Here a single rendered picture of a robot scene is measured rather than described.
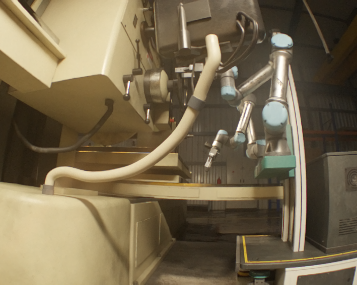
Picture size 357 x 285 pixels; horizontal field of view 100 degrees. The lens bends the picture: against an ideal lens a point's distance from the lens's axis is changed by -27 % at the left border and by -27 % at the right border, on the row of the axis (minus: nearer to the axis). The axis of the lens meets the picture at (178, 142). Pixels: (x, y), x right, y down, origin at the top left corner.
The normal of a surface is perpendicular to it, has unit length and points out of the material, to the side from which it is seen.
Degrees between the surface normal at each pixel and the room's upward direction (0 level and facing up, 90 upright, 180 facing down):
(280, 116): 97
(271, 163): 90
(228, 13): 110
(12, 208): 90
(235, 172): 90
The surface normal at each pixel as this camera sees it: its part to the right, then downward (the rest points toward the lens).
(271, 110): -0.47, -0.11
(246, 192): -0.14, -0.25
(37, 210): 0.64, -0.16
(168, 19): -0.38, 0.10
